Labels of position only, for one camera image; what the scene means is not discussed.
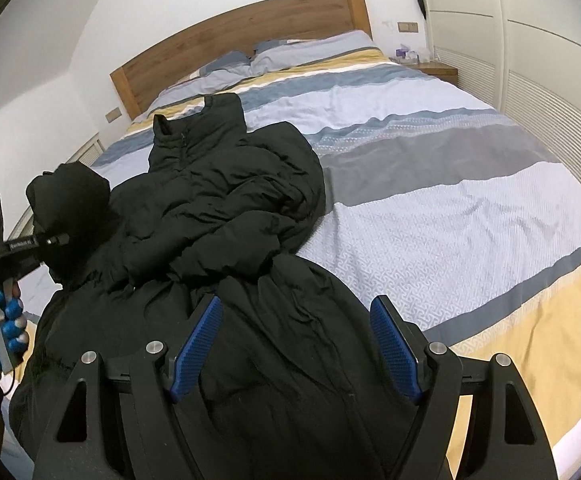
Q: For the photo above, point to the white box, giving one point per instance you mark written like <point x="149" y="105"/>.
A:
<point x="422" y="55"/>

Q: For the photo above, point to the black puffer jacket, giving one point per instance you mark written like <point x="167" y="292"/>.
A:
<point x="220" y="200"/>

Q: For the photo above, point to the wall switch panel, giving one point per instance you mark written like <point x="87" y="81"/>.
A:
<point x="113" y="115"/>
<point x="407" y="26"/>

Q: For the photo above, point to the person's left hand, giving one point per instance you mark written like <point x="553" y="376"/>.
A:
<point x="13" y="312"/>

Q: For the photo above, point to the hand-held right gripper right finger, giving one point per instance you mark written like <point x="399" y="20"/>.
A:
<point x="395" y="345"/>

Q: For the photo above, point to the wooden nightstand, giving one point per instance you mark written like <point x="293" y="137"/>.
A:
<point x="438" y="72"/>

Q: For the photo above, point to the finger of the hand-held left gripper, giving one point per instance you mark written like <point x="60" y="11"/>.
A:
<point x="50" y="240"/>

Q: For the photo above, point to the purple tissue box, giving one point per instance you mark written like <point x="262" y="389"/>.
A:
<point x="401" y="53"/>

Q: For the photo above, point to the wooden headboard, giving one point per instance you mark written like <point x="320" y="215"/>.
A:
<point x="220" y="40"/>

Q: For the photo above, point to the white wardrobe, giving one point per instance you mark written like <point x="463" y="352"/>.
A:
<point x="520" y="60"/>

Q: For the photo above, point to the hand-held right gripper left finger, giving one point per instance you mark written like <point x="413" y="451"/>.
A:
<point x="198" y="345"/>

